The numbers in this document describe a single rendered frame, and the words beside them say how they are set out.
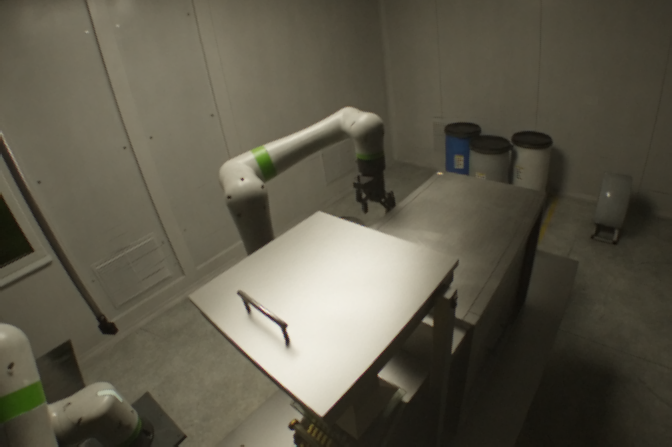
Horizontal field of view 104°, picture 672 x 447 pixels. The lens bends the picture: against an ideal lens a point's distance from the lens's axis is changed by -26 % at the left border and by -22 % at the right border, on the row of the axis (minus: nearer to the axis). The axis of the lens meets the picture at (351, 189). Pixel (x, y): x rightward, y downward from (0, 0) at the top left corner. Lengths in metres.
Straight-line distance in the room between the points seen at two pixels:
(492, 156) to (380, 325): 2.82
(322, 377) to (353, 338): 0.07
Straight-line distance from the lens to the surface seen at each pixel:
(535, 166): 3.49
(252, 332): 0.55
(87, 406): 1.16
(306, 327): 0.53
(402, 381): 0.93
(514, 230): 1.04
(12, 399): 0.85
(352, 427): 0.83
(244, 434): 1.32
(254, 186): 0.94
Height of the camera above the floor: 1.91
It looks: 26 degrees down
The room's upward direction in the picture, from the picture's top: 8 degrees counter-clockwise
